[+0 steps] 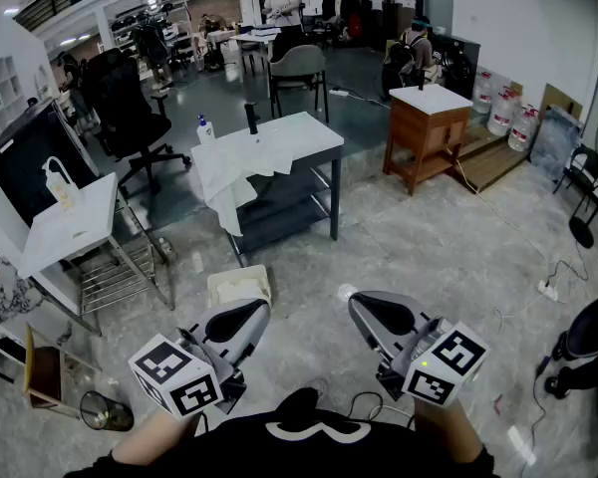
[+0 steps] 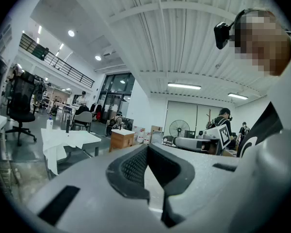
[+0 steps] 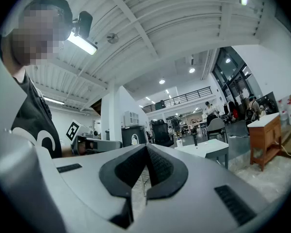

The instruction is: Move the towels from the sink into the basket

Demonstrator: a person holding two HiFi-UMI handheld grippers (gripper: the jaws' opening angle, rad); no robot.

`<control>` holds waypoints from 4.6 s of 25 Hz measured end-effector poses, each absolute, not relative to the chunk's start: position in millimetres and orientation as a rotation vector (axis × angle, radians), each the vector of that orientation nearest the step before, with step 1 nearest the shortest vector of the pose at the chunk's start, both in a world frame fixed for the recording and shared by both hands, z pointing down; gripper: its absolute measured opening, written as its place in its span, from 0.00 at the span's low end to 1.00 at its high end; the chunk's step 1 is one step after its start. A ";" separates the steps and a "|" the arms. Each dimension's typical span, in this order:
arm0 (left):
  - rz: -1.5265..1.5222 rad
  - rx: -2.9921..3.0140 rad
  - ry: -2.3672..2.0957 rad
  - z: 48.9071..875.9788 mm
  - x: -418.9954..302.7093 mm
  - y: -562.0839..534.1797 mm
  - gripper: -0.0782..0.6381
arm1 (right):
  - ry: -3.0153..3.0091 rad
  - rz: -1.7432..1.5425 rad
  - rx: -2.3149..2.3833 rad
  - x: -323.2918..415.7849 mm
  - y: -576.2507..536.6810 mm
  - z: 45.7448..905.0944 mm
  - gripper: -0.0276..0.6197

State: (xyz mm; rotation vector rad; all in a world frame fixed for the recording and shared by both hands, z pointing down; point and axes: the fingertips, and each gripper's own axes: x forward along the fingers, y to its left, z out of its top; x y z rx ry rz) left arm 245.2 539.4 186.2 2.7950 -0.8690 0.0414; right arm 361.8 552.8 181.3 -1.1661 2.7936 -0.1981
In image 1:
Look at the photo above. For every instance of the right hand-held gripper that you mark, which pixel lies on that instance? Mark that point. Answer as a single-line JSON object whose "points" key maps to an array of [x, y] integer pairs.
{"points": [[443, 366]]}

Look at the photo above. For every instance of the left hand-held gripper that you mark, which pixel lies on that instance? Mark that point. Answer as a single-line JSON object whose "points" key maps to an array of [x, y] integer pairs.
{"points": [[179, 381]]}

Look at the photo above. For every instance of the beige plastic basket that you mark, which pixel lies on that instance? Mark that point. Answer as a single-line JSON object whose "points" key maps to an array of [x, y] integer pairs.
{"points": [[229, 273]]}

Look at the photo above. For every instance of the person's left forearm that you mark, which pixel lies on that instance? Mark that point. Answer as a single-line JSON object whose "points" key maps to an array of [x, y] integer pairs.
{"points": [[149, 441]]}

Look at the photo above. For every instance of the person's right forearm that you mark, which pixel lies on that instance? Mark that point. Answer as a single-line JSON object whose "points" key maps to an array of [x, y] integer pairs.
{"points": [[443, 431]]}

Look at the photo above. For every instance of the small clear plastic bottle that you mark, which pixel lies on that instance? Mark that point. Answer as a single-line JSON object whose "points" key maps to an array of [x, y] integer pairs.
{"points": [[165, 247]]}

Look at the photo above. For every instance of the steel rack stand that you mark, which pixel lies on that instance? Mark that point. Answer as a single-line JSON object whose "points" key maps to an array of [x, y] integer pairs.
{"points": [[114, 277]]}

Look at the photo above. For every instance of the person's black printed T-shirt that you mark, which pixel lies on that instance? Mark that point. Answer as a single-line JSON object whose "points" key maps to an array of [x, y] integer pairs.
{"points": [[304, 451]]}

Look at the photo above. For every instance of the black mesh waste bin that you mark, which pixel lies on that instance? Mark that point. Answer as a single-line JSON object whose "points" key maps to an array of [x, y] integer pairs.
{"points": [[102, 411]]}

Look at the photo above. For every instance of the white power strip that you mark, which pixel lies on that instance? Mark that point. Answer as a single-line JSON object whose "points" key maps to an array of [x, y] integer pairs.
{"points": [[339, 92], [548, 291]]}

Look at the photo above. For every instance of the wooden slatted platform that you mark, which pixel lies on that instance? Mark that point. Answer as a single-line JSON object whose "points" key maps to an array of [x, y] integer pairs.
{"points": [[488, 162]]}

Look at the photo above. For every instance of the wooden vanity with white top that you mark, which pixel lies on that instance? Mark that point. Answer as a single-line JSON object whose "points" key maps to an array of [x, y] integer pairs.
{"points": [[428, 127]]}

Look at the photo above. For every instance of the white soap bottle blue pump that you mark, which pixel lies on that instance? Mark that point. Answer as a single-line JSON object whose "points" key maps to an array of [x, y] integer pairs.
{"points": [[205, 130]]}

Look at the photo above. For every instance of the clear pump bottle orange label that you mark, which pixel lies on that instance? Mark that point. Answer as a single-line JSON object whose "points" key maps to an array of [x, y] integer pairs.
{"points": [[67, 197]]}

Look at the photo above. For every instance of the marble-patterned panel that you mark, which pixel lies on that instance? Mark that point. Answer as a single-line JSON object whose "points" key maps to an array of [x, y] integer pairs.
{"points": [[10, 292]]}

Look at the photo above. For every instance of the large clear water jug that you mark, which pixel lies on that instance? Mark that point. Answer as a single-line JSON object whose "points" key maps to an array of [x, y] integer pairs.
{"points": [[503, 112], [483, 95], [523, 130]]}

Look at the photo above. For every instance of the black office chair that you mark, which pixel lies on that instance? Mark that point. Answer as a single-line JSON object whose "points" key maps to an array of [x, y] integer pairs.
{"points": [[124, 117]]}

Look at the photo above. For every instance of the plastic-wrapped panel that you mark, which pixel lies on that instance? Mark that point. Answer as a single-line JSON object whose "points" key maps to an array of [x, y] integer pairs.
{"points": [[555, 137]]}

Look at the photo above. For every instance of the black metal chair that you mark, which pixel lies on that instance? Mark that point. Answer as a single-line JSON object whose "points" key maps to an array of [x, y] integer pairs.
{"points": [[585, 160]]}

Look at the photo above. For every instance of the large black cabinet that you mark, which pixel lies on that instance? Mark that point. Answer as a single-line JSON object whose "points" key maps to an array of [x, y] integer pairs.
{"points": [[30, 167]]}

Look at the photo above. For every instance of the black machine cabinet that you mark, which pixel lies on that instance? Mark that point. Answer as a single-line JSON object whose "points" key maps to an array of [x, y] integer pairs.
{"points": [[461, 63]]}

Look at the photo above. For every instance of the grey-green armchair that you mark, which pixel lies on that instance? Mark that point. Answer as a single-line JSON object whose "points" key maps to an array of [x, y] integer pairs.
{"points": [[299, 63]]}

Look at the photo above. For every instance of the brown cardboard sheet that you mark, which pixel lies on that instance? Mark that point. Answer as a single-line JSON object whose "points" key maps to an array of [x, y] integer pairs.
{"points": [[560, 97]]}

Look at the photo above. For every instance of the white table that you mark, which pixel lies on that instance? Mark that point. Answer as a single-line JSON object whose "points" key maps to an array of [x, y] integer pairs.
{"points": [[256, 35]]}

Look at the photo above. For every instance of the clothes rack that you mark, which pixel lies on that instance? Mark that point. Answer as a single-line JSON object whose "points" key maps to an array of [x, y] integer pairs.
{"points": [[341, 8]]}

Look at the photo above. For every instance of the white arched shelf cabinet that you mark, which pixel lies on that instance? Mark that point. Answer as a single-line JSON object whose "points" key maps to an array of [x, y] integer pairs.
{"points": [[2, 87]]}

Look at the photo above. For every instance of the wooden frame chair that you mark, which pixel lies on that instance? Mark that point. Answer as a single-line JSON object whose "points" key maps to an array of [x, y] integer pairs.
{"points": [[45, 371]]}

